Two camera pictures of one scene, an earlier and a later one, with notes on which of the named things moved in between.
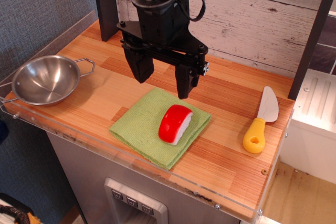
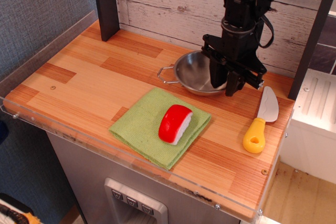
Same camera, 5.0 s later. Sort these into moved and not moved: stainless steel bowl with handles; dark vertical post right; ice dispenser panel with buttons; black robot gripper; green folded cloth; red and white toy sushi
Moved: black robot gripper; stainless steel bowl with handles
Not moved: green folded cloth; ice dispenser panel with buttons; dark vertical post right; red and white toy sushi
